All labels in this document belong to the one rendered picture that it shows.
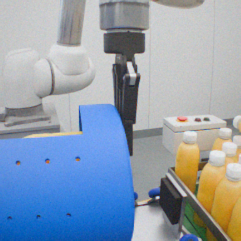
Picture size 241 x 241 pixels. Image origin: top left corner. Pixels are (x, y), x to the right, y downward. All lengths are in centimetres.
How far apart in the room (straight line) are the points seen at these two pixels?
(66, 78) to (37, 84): 12
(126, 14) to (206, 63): 364
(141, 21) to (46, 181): 29
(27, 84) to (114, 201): 64
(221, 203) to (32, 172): 39
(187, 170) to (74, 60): 58
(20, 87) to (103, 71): 241
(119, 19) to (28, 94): 58
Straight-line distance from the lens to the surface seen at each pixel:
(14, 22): 316
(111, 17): 41
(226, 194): 53
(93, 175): 34
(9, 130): 88
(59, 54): 95
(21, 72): 89
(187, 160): 69
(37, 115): 94
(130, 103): 41
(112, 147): 35
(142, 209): 66
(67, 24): 95
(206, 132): 82
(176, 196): 51
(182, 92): 380
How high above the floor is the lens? 133
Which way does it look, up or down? 17 degrees down
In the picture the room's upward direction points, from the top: straight up
